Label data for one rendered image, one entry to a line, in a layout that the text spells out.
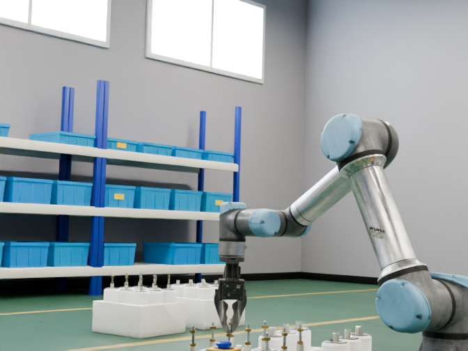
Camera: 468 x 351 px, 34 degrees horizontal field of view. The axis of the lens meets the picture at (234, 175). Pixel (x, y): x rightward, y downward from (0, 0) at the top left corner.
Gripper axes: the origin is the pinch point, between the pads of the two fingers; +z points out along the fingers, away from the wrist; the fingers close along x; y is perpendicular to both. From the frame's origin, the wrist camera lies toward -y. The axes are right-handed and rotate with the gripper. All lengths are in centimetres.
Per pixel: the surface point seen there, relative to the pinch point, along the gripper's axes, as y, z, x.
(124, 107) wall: -592, -154, -88
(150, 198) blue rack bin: -527, -57, -53
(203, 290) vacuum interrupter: -266, 10, -4
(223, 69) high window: -688, -218, 19
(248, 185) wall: -726, -84, 54
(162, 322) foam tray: -231, 26, -27
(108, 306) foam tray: -234, 18, -59
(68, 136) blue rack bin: -459, -107, -123
